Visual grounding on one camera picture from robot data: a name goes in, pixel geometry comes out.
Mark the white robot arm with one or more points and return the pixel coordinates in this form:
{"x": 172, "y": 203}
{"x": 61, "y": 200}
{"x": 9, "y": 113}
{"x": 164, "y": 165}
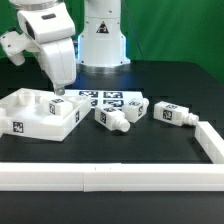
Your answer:
{"x": 46, "y": 31}

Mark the white square tabletop tray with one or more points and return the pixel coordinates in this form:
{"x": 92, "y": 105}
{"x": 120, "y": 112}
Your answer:
{"x": 21, "y": 114}

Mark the white right fence bar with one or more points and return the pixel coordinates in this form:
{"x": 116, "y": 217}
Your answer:
{"x": 211, "y": 142}

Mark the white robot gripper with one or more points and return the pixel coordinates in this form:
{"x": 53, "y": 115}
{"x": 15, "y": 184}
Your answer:
{"x": 57, "y": 59}

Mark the green backdrop curtain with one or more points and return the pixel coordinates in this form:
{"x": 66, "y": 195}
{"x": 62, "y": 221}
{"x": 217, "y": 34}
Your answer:
{"x": 169, "y": 30}

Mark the white front fence bar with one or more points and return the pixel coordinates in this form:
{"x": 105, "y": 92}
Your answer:
{"x": 110, "y": 177}

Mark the paper sheet with tags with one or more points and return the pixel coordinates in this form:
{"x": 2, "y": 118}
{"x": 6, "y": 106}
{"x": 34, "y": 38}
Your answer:
{"x": 116, "y": 98}

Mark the white fence bar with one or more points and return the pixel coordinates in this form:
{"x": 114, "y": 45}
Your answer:
{"x": 110, "y": 177}
{"x": 211, "y": 142}

